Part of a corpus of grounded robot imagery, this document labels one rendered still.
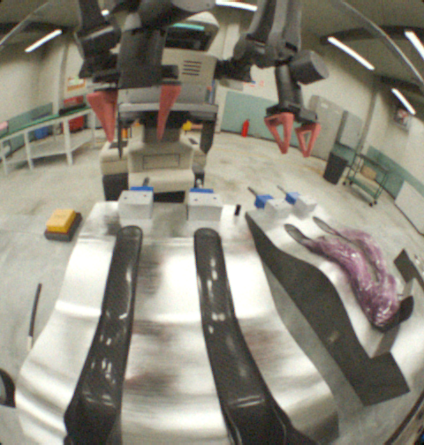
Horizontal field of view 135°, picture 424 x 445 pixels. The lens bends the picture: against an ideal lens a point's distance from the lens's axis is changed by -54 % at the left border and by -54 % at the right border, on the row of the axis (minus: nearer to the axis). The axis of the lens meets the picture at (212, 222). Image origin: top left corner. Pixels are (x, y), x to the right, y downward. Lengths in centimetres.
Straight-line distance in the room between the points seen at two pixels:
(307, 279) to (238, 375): 20
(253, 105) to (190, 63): 511
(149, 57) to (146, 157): 43
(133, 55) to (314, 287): 39
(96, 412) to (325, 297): 31
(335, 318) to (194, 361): 22
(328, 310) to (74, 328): 33
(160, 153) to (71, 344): 55
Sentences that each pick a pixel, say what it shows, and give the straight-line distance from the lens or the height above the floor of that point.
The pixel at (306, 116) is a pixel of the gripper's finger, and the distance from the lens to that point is 40.
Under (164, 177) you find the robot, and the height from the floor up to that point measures 80.
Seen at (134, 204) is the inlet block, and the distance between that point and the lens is 28.
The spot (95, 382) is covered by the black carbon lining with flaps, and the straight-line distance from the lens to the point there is 17.
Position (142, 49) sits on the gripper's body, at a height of 113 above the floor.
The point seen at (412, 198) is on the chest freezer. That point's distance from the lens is 678.
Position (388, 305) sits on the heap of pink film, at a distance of 37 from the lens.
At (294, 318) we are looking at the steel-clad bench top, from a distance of 34.
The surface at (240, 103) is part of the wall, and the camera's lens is 559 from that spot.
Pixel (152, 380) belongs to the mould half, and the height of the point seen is 91.
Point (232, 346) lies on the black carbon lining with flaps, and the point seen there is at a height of 89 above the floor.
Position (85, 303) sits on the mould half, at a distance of 23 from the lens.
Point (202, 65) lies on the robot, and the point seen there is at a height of 117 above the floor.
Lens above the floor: 107
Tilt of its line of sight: 38 degrees down
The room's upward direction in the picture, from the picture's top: 11 degrees clockwise
